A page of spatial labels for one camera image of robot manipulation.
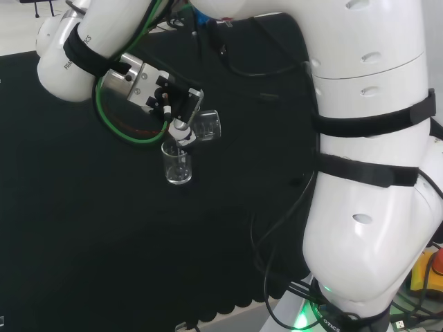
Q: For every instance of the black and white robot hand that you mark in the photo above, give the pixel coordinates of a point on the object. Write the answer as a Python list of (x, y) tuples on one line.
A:
[(180, 133)]

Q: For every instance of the clear glass beaker with water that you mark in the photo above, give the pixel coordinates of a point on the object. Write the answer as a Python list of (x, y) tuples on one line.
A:
[(207, 128)]

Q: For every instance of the silver wrist flange adapter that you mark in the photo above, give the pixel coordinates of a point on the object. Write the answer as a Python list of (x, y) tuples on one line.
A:
[(119, 81)]

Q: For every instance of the black bench cloth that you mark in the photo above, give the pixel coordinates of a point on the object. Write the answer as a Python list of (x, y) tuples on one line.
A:
[(86, 207)]

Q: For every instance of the yellow stop button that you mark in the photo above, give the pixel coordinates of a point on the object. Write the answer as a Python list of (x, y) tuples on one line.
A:
[(424, 273)]

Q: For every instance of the silver USB plug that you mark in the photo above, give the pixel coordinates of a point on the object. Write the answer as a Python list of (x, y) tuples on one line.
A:
[(400, 324)]

